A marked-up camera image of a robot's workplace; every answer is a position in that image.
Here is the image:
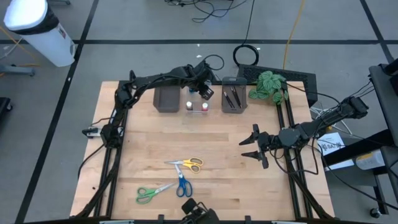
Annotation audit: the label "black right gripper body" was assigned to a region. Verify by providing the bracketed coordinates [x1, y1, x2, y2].
[252, 123, 282, 170]

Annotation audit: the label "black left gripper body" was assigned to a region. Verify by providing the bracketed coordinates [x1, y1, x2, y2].
[186, 63, 216, 101]

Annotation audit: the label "black paintbrush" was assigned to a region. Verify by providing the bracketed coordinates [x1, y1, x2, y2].
[229, 86, 241, 109]
[224, 91, 235, 109]
[223, 91, 233, 109]
[231, 86, 243, 109]

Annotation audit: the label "yellow-handled scissors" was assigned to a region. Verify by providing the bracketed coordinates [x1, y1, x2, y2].
[164, 156, 205, 174]

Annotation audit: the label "blue-handled scissors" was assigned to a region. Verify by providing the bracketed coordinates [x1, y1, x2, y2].
[174, 164, 194, 198]

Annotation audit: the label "green-handled scissors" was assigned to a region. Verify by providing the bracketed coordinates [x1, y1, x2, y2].
[135, 182, 177, 205]

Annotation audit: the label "clear plastic bin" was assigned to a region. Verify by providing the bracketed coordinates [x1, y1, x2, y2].
[187, 76, 215, 114]

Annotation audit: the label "dark grey plastic bin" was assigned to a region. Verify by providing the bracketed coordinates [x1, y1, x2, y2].
[152, 83, 182, 113]
[221, 77, 249, 114]

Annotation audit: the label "potted green striped plant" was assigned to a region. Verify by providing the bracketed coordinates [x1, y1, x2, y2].
[248, 70, 290, 106]

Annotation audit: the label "white paper sheet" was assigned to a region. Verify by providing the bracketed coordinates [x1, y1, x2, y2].
[317, 132, 346, 157]

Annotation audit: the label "black jointed device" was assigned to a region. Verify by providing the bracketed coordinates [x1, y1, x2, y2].
[181, 198, 221, 224]

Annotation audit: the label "black side cart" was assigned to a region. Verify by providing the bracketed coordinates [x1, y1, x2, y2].
[323, 62, 398, 218]

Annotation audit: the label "white trash bin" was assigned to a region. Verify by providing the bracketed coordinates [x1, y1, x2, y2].
[2, 0, 76, 68]

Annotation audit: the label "grey stand foot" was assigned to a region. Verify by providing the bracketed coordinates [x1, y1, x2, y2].
[0, 63, 36, 78]

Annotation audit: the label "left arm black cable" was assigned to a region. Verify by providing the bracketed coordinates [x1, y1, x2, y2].
[203, 54, 226, 72]

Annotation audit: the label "coiled black cable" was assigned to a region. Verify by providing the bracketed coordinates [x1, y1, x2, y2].
[233, 44, 260, 67]

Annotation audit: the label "black aluminium table frame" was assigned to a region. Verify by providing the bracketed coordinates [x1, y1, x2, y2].
[74, 70, 336, 224]

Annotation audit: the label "tangled black floor cable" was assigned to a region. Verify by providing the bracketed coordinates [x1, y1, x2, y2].
[164, 0, 249, 24]

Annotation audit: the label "yellow floor cable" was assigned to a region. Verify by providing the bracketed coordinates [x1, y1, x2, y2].
[282, 0, 305, 70]

